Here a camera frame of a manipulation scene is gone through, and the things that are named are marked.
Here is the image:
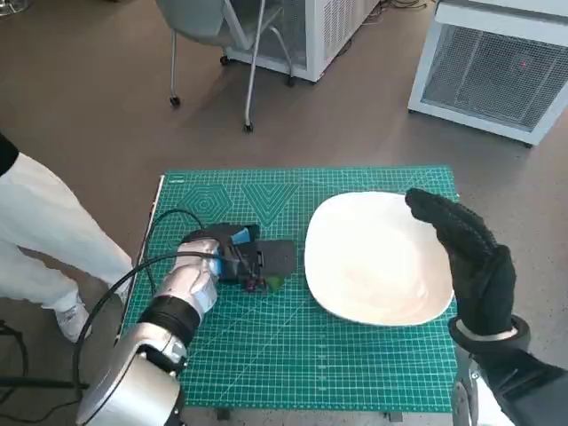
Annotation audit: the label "black left hand blue tape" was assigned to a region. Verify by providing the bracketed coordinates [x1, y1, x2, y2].
[181, 224, 268, 290]

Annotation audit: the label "green cutting mat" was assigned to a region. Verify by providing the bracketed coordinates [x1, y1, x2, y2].
[119, 164, 461, 409]

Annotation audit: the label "white mesh cabinet on casters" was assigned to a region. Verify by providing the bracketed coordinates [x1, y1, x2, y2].
[220, 0, 383, 85]

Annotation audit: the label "person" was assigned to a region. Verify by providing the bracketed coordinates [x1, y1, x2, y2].
[0, 130, 134, 345]

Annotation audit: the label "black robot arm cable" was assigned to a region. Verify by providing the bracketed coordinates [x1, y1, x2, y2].
[132, 208, 206, 276]
[73, 251, 218, 390]

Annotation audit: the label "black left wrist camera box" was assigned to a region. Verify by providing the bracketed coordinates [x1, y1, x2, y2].
[256, 239, 297, 274]

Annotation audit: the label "grey chair metal legs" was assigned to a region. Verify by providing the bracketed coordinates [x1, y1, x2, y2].
[154, 0, 296, 133]

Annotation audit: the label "black floor stand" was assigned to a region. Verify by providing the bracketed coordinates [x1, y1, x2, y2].
[0, 319, 92, 391]

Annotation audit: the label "white mesh cabinet red light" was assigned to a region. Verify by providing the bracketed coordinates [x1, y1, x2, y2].
[406, 0, 568, 148]

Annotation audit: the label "black knitted gloved right hand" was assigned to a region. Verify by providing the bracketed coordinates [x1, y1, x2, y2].
[404, 186, 518, 343]

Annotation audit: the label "white plate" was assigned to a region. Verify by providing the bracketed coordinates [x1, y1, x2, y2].
[304, 190, 456, 329]

